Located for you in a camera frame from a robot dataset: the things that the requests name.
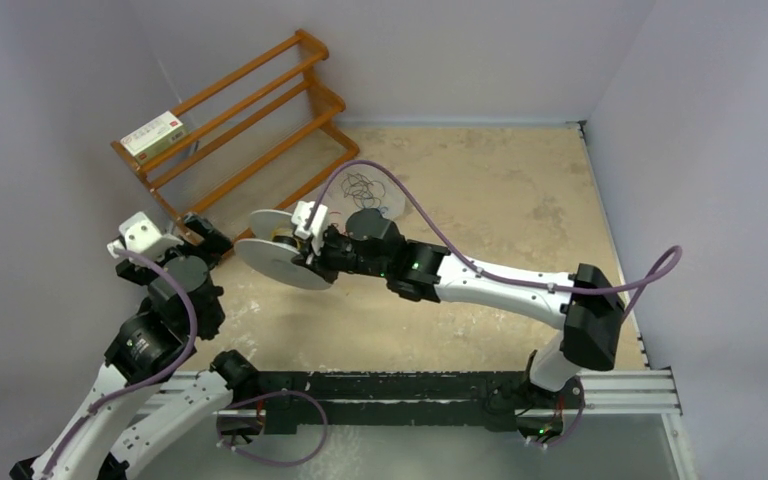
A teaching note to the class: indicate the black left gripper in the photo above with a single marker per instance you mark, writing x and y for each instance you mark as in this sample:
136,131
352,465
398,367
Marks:
213,244

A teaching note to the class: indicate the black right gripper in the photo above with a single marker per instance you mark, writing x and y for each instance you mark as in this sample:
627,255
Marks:
320,264

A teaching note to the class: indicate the grey cable spool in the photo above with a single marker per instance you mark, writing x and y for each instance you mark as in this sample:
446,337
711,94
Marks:
272,249

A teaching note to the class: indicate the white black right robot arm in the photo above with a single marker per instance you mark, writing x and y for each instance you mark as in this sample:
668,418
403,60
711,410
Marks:
580,306

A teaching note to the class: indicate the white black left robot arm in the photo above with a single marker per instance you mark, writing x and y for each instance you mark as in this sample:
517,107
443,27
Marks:
182,305

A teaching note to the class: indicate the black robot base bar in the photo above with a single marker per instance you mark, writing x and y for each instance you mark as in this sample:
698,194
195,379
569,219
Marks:
498,401

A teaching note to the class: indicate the clear plastic tray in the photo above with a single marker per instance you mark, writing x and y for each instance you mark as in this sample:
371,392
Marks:
360,187

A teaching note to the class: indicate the white cardboard box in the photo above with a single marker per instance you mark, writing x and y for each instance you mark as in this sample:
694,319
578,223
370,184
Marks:
154,137

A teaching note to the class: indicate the orange wooden rack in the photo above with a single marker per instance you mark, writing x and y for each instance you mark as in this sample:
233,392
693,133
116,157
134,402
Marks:
178,150

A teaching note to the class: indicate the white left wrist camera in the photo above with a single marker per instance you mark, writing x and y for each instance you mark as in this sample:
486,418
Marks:
139,234

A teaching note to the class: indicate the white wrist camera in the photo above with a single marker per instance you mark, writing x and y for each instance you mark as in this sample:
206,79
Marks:
309,220
139,234

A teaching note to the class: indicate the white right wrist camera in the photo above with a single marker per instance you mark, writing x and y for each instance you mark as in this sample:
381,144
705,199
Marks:
309,220

